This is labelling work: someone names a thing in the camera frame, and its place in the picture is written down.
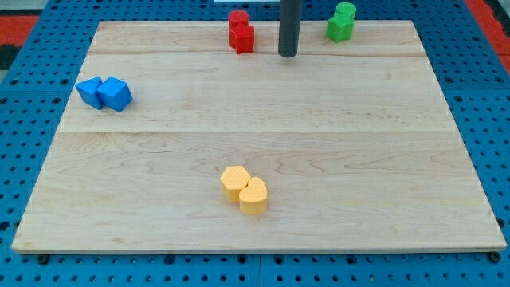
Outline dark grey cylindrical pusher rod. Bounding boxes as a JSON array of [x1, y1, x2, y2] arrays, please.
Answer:
[[278, 0, 302, 57]]

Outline green star block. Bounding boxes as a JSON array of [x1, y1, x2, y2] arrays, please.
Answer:
[[326, 15, 354, 43]]

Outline red star block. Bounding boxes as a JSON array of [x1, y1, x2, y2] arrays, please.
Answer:
[[229, 25, 255, 54]]

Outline red cylinder block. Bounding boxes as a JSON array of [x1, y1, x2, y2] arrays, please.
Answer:
[[228, 10, 249, 29]]

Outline green cylinder block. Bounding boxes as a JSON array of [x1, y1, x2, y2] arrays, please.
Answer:
[[335, 2, 357, 21]]

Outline light wooden board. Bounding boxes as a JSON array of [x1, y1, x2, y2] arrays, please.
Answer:
[[12, 20, 507, 254]]

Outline yellow hexagon block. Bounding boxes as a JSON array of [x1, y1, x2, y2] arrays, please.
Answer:
[[220, 166, 251, 202]]

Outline yellow heart block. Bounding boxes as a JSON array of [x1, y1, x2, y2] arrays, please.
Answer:
[[239, 177, 268, 214]]

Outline blue cube block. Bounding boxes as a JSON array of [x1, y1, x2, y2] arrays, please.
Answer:
[[96, 77, 133, 112]]

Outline blue triangular block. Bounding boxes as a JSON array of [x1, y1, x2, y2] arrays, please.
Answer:
[[75, 77, 103, 110]]

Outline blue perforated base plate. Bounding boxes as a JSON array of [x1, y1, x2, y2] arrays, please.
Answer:
[[1, 0, 509, 286]]

